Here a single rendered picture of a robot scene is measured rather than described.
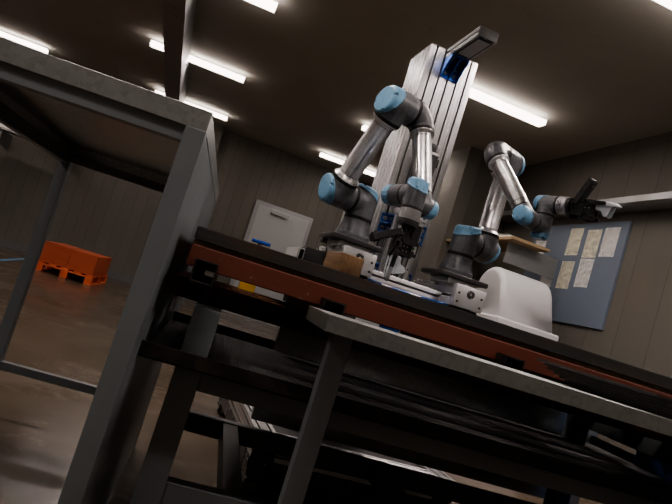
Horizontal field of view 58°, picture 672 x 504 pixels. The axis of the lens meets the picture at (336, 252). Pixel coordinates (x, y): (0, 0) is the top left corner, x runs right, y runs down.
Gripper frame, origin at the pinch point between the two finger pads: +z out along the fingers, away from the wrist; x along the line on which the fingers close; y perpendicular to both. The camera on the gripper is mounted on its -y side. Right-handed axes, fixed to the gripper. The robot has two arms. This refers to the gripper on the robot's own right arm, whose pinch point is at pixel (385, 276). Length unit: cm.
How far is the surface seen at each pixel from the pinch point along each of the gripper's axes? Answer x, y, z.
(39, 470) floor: 9, -87, 90
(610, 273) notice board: 317, 299, -93
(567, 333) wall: 358, 298, -29
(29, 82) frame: -77, -97, -8
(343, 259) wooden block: -54, -26, 3
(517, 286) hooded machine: 336, 221, -56
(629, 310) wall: 284, 304, -60
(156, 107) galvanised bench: -78, -74, -11
